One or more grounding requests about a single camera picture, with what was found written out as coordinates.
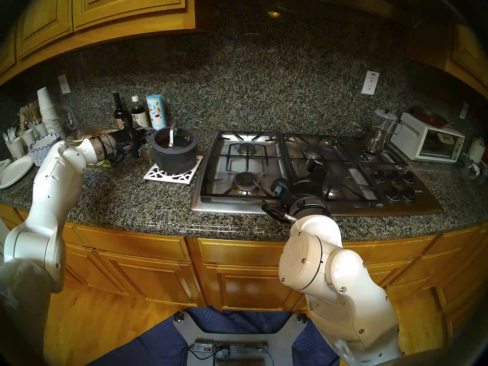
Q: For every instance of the clear plastic bag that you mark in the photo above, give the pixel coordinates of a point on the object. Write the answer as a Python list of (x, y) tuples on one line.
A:
[(68, 119)]

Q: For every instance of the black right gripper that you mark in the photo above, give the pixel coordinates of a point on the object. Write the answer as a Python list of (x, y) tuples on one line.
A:
[(309, 186)]

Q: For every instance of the white ceramic mug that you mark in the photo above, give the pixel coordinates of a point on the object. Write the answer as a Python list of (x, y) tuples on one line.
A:
[(476, 152)]

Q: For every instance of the dark wine bottle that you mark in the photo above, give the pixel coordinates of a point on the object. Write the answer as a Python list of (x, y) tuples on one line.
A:
[(120, 115)]

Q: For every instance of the blue moving blanket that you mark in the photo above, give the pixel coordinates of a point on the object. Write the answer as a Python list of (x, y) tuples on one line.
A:
[(152, 346)]

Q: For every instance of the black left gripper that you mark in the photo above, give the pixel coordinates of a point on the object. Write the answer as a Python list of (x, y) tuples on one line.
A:
[(122, 146)]

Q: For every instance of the grey power strip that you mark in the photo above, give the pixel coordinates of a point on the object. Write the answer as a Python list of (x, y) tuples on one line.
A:
[(240, 347)]

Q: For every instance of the blue aluminium foil box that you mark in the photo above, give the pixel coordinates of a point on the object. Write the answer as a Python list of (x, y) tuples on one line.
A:
[(91, 132)]

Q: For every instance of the red frying pan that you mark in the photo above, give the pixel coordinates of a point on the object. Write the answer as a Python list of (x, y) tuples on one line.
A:
[(431, 117)]

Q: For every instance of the blue patterned bowl stack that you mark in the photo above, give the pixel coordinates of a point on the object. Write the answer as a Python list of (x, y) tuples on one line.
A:
[(38, 151)]

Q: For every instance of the wooden upper cabinet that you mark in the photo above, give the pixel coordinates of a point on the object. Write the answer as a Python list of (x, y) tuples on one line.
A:
[(126, 7), (469, 52)]

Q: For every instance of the stainless steel gas cooktop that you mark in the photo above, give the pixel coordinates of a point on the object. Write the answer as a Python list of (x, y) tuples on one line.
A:
[(228, 170)]

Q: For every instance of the black base knob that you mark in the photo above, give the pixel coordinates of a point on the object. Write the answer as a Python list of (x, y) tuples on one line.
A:
[(302, 317), (178, 316)]

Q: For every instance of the white toaster oven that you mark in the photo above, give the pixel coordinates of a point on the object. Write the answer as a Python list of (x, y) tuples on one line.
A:
[(410, 138)]

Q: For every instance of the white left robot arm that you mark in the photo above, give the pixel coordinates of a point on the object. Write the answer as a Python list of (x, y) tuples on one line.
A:
[(57, 186)]

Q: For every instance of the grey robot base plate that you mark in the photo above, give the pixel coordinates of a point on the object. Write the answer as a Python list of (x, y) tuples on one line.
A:
[(190, 331)]

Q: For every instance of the wooden lower cabinets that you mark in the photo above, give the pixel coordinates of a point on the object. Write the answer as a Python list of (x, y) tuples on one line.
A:
[(248, 285)]

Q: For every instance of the white paper plate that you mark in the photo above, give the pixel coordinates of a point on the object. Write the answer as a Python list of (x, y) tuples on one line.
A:
[(17, 170)]

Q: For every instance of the dark grey saucepan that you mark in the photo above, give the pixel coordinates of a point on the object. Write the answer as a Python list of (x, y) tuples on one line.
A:
[(175, 159)]

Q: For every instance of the red kitchen container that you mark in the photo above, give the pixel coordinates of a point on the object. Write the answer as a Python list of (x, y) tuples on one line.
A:
[(485, 155)]

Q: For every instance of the stack of white paper cups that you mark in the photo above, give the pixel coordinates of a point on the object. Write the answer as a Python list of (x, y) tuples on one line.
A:
[(47, 109)]

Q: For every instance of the white wall switch plate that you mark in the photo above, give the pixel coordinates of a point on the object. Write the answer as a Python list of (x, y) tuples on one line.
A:
[(464, 110), (64, 84)]

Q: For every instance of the blue leaf print canister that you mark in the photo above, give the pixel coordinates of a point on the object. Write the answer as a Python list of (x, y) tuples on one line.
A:
[(156, 113)]

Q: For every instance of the white wall power outlet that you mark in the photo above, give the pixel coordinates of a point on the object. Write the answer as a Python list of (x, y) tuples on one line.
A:
[(370, 83)]

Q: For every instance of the black stove knob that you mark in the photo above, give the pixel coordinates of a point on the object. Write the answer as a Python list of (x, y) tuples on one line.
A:
[(394, 177), (409, 177), (392, 194), (408, 195), (379, 176)]

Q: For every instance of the white plastic forks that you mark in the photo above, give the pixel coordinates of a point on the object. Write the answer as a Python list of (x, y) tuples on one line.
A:
[(10, 134)]

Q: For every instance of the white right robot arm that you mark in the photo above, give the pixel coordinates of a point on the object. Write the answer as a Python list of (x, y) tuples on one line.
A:
[(343, 285)]

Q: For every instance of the white paper cup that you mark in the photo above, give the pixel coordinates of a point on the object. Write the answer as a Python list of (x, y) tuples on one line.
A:
[(16, 150), (27, 138), (41, 129)]

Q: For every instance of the white lattice trivet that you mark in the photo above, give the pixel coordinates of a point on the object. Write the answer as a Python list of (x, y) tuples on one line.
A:
[(167, 176)]

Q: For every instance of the soy sauce bottle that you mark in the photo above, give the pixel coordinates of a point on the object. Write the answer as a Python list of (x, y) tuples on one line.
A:
[(139, 115)]

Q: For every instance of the wooden chopsticks bundle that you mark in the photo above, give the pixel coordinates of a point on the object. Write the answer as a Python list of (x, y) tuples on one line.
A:
[(34, 115)]

